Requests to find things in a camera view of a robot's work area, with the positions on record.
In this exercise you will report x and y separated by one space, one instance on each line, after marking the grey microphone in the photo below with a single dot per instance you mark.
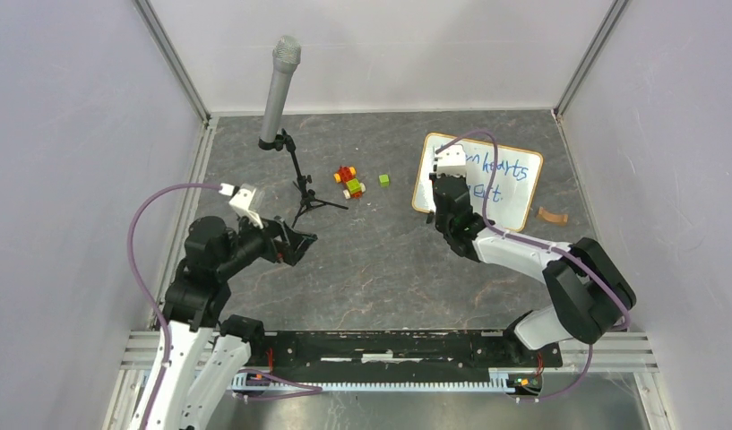
286 57

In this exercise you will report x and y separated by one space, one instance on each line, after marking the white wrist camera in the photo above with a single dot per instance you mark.
244 200
451 161

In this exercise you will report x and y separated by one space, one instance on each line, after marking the slotted cable duct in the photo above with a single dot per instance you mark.
495 382

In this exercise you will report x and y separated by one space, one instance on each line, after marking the black microphone tripod stand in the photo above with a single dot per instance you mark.
308 199

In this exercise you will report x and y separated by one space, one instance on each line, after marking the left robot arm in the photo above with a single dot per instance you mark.
199 354

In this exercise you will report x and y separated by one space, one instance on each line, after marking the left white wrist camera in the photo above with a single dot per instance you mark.
244 200

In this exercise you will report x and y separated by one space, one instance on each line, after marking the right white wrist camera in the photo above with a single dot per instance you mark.
451 161

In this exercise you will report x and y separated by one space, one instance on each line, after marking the aluminium frame rail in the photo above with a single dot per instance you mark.
616 352

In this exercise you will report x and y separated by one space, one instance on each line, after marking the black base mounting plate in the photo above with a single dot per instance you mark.
425 356

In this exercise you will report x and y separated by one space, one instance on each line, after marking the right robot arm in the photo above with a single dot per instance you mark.
589 295

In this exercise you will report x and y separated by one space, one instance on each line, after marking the curved wooden piece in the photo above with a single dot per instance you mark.
559 219

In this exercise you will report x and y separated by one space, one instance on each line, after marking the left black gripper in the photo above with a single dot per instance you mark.
276 247

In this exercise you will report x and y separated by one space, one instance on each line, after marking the colourful toy brick car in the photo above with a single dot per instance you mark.
353 188

